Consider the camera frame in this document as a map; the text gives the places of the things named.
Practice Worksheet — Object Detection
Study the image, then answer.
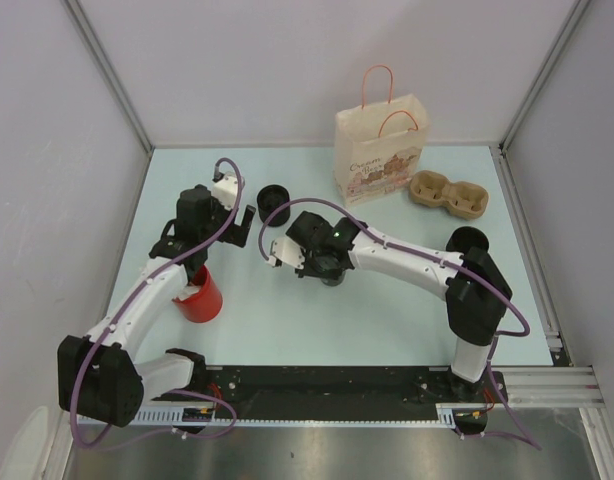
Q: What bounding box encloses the red cylindrical container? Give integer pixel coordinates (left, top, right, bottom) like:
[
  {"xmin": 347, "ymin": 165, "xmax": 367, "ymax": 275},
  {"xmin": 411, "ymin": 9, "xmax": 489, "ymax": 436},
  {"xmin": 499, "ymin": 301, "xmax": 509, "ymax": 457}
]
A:
[{"xmin": 172, "ymin": 266, "xmax": 223, "ymax": 323}]

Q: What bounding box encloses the short black coffee cup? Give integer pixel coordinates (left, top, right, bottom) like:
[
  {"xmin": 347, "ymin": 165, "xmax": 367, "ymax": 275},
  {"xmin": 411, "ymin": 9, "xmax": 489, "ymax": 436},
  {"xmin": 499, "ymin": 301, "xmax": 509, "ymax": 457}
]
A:
[{"xmin": 256, "ymin": 184, "xmax": 290, "ymax": 227}]

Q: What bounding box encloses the transparent dark cup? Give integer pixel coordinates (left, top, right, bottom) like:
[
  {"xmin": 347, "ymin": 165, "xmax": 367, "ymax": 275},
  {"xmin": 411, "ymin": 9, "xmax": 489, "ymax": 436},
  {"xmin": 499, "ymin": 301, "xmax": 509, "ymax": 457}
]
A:
[{"xmin": 321, "ymin": 272, "xmax": 345, "ymax": 287}]

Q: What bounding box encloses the beige paper takeout bag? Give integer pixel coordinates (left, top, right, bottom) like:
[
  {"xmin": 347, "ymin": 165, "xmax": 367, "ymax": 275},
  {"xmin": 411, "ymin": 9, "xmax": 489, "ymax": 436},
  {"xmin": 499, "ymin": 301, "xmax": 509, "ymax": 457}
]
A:
[{"xmin": 333, "ymin": 83, "xmax": 430, "ymax": 208}]

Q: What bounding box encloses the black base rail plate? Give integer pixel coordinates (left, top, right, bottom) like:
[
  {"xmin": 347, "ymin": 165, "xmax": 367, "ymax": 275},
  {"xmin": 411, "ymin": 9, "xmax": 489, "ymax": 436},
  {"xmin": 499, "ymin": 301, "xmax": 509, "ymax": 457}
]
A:
[{"xmin": 188, "ymin": 366, "xmax": 506, "ymax": 413}]

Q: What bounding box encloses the white slotted cable duct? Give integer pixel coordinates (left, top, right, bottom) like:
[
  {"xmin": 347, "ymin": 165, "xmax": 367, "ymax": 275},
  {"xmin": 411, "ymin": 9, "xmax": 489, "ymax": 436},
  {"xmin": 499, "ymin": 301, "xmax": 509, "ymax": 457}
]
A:
[{"xmin": 131, "ymin": 402, "xmax": 485, "ymax": 428}]

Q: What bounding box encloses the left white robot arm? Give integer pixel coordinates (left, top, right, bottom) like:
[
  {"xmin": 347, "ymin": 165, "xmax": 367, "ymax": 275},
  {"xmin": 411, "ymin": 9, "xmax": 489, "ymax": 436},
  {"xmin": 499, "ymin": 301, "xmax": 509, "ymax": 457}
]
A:
[{"xmin": 57, "ymin": 174, "xmax": 255, "ymax": 427}]

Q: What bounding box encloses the tall black coffee cup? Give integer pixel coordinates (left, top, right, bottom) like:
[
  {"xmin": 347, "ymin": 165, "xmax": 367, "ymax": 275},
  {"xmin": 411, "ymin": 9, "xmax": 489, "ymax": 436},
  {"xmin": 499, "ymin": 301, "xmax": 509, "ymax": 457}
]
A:
[{"xmin": 445, "ymin": 226, "xmax": 490, "ymax": 254}]

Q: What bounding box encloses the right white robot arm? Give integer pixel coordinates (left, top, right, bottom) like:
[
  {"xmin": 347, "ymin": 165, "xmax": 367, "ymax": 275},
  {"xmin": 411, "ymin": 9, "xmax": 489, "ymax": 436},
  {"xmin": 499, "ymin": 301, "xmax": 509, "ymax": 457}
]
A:
[{"xmin": 270, "ymin": 211, "xmax": 512, "ymax": 402}]

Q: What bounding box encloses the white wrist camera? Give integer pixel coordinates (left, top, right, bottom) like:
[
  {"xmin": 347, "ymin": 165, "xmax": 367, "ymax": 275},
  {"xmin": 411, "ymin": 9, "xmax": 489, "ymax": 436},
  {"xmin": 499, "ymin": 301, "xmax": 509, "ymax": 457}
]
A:
[
  {"xmin": 211, "ymin": 172, "xmax": 245, "ymax": 211},
  {"xmin": 267, "ymin": 236, "xmax": 305, "ymax": 270}
]

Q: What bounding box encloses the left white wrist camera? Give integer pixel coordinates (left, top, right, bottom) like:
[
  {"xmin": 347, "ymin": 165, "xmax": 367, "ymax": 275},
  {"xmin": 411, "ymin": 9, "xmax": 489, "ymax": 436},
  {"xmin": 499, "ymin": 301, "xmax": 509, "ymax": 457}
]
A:
[{"xmin": 211, "ymin": 172, "xmax": 245, "ymax": 211}]

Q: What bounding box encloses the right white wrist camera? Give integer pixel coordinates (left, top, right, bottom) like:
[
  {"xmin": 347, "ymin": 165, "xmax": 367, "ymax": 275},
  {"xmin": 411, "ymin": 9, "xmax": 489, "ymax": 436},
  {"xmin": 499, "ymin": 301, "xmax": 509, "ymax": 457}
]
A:
[{"xmin": 267, "ymin": 236, "xmax": 305, "ymax": 270}]

